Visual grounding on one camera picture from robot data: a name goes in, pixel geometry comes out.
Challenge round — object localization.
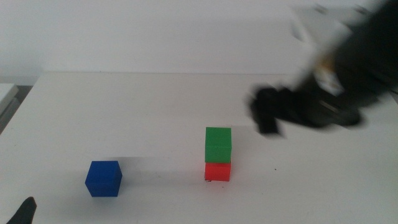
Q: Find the green cube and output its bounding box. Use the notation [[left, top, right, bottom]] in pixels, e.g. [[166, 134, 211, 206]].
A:
[[205, 126, 233, 164]]

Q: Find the red cube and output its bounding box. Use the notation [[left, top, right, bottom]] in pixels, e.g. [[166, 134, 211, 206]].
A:
[[204, 161, 232, 182]]

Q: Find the blue cube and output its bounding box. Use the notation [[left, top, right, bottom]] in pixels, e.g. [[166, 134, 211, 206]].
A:
[[85, 160, 123, 198]]

